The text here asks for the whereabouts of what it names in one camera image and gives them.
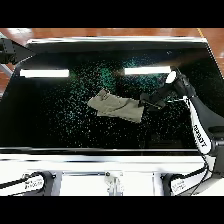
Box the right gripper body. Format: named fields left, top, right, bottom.
left=138, top=91, right=168, bottom=112

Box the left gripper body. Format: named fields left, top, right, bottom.
left=0, top=37, right=18, bottom=65

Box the olive green T-shirt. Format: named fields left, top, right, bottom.
left=87, top=88, right=145, bottom=124

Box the silver frame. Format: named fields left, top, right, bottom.
left=0, top=152, right=224, bottom=197

